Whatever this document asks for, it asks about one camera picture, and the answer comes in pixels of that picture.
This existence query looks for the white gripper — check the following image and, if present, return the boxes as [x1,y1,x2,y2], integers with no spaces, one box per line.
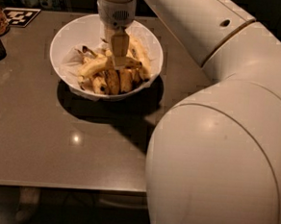
[97,0,137,68]

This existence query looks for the large front yellow banana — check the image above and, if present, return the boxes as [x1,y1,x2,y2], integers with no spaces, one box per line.
[78,56,142,78]

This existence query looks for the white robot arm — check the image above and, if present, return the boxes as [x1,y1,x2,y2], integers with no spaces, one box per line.
[98,0,281,224]

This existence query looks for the right curved yellow banana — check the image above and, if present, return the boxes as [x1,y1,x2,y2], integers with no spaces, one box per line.
[128,36,151,81]

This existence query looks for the short lower right banana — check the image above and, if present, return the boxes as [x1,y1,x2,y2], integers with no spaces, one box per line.
[119,68,133,93]

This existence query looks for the short banana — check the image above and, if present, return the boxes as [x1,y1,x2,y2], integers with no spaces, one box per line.
[90,75,108,95]
[105,69,120,95]
[119,68,133,93]

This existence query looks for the white bowl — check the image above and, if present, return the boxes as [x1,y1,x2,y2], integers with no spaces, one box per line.
[50,14,164,101]

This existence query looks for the short lower middle banana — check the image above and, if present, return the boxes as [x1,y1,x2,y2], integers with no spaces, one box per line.
[105,69,120,95]

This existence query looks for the short lower left banana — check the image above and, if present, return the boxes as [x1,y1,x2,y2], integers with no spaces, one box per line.
[90,75,108,95]

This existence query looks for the white paper bowl liner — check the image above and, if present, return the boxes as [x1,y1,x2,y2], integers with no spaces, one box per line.
[59,22,164,101]

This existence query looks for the black white marker card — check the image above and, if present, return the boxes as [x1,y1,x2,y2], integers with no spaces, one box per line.
[3,8,40,28]

